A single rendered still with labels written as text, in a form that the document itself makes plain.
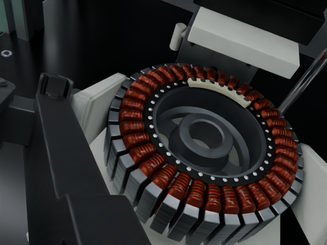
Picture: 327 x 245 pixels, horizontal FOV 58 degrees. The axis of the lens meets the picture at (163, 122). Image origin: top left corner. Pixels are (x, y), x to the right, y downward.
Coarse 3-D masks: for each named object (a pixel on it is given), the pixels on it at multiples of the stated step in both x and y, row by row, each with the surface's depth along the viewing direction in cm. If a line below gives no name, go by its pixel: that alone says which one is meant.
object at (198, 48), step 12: (192, 24) 26; (180, 48) 28; (192, 48) 28; (204, 48) 27; (180, 60) 29; (192, 60) 29; (204, 60) 28; (216, 60) 28; (228, 60) 27; (216, 72) 29; (228, 72) 28; (240, 72) 28; (252, 72) 28; (240, 84) 29
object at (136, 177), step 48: (144, 96) 16; (192, 96) 19; (240, 96) 18; (144, 144) 14; (192, 144) 16; (240, 144) 19; (288, 144) 16; (144, 192) 13; (192, 192) 13; (240, 192) 14; (288, 192) 15; (192, 240) 14; (240, 240) 15
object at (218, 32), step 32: (224, 0) 16; (256, 0) 16; (288, 0) 15; (320, 0) 15; (192, 32) 16; (224, 32) 16; (256, 32) 16; (288, 32) 16; (256, 64) 16; (288, 64) 15
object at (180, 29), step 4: (176, 24) 28; (180, 24) 28; (184, 24) 28; (176, 28) 28; (180, 28) 28; (184, 28) 28; (176, 32) 28; (180, 32) 28; (184, 32) 28; (172, 36) 29; (176, 36) 28; (180, 36) 28; (172, 40) 29; (176, 40) 29; (180, 40) 29; (172, 44) 29; (176, 44) 29; (180, 44) 29; (172, 48) 29; (176, 48) 29; (172, 52) 30; (176, 52) 30
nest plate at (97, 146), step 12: (180, 120) 24; (96, 144) 21; (204, 144) 23; (96, 156) 20; (108, 180) 20; (144, 228) 18; (168, 228) 18; (264, 228) 20; (276, 228) 20; (156, 240) 18; (168, 240) 18; (252, 240) 19; (264, 240) 19; (276, 240) 20
